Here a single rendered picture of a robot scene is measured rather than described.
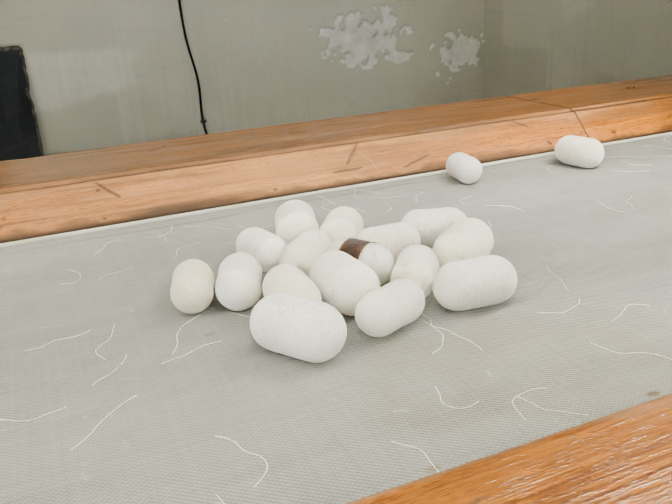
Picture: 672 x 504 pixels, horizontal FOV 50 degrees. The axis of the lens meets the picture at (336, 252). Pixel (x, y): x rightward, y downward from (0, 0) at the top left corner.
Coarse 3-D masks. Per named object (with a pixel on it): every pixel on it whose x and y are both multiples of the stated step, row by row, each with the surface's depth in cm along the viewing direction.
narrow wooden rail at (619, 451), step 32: (608, 416) 17; (640, 416) 17; (512, 448) 16; (544, 448) 16; (576, 448) 16; (608, 448) 16; (640, 448) 16; (416, 480) 15; (448, 480) 15; (480, 480) 15; (512, 480) 15; (544, 480) 15; (576, 480) 15; (608, 480) 15; (640, 480) 15
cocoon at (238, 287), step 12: (240, 252) 31; (228, 264) 30; (240, 264) 30; (252, 264) 30; (228, 276) 29; (240, 276) 29; (252, 276) 29; (216, 288) 29; (228, 288) 29; (240, 288) 29; (252, 288) 29; (228, 300) 29; (240, 300) 29; (252, 300) 29
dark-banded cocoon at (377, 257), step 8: (344, 240) 32; (328, 248) 32; (336, 248) 31; (368, 248) 31; (376, 248) 31; (384, 248) 31; (360, 256) 30; (368, 256) 30; (376, 256) 30; (384, 256) 30; (392, 256) 31; (368, 264) 30; (376, 264) 30; (384, 264) 30; (392, 264) 31; (376, 272) 30; (384, 272) 30; (384, 280) 31
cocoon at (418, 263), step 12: (408, 252) 30; (420, 252) 30; (432, 252) 30; (396, 264) 29; (408, 264) 29; (420, 264) 29; (432, 264) 30; (396, 276) 29; (408, 276) 29; (420, 276) 29; (432, 276) 29; (432, 288) 29
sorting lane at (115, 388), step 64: (320, 192) 46; (384, 192) 45; (448, 192) 44; (512, 192) 44; (576, 192) 43; (640, 192) 42; (0, 256) 38; (64, 256) 37; (128, 256) 37; (192, 256) 36; (512, 256) 34; (576, 256) 33; (640, 256) 33; (0, 320) 30; (64, 320) 30; (128, 320) 29; (192, 320) 29; (448, 320) 28; (512, 320) 28; (576, 320) 27; (640, 320) 27; (0, 384) 25; (64, 384) 25; (128, 384) 25; (192, 384) 24; (256, 384) 24; (320, 384) 24; (384, 384) 24; (448, 384) 23; (512, 384) 23; (576, 384) 23; (640, 384) 23; (0, 448) 21; (64, 448) 21; (128, 448) 21; (192, 448) 21; (256, 448) 21; (320, 448) 21; (384, 448) 20; (448, 448) 20
